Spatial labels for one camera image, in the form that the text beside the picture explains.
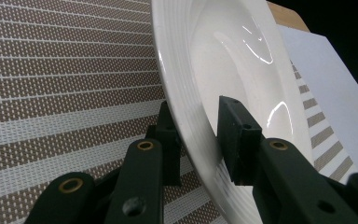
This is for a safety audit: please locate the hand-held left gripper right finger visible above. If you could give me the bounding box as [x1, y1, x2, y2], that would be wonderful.
[216, 95, 264, 187]

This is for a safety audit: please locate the striped woven placemat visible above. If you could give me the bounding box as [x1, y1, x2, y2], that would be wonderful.
[0, 0, 355, 224]

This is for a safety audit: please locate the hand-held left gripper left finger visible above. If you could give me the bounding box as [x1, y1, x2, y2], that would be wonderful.
[145, 100, 183, 188]

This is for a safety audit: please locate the white paper sheet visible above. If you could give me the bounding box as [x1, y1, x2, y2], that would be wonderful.
[276, 24, 358, 175]

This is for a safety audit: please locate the white deep plate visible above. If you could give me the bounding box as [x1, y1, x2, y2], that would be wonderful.
[150, 0, 315, 224]

